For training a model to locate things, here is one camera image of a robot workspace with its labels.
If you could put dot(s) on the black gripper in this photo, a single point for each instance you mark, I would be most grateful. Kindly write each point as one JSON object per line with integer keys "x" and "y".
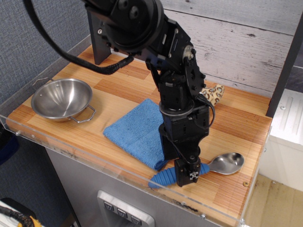
{"x": 180, "y": 135}

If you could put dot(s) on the dark left vertical post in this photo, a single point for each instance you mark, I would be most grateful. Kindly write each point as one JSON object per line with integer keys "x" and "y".
{"x": 100, "y": 50}

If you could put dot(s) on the dark right vertical post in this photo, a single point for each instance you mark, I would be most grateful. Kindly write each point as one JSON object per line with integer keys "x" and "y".
{"x": 286, "y": 70}

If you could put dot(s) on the blue handled metal spoon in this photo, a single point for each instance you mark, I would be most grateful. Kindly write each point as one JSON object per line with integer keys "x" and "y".
{"x": 225, "y": 164}

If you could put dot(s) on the stainless steel bowl with handles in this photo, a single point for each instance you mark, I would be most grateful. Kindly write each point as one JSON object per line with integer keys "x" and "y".
{"x": 63, "y": 100}

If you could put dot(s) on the yellow tape object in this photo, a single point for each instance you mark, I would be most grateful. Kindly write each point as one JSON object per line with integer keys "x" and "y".
{"x": 36, "y": 223}

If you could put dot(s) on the dark vertical post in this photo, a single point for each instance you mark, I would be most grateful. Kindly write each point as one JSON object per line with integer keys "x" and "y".
{"x": 286, "y": 70}
{"x": 100, "y": 50}

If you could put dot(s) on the folded blue cloth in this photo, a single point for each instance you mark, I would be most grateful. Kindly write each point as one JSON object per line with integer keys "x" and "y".
{"x": 137, "y": 133}

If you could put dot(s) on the white side unit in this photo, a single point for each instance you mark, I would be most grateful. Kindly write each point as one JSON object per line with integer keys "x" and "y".
{"x": 282, "y": 159}

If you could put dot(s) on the leopard print plush toy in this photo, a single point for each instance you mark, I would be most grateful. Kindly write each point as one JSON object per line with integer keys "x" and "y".
{"x": 213, "y": 94}

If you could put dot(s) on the silver cabinet with dispenser panel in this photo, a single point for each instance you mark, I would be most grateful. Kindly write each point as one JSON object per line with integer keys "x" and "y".
{"x": 104, "y": 194}

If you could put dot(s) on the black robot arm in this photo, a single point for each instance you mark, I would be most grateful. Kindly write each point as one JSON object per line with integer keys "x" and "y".
{"x": 141, "y": 29}

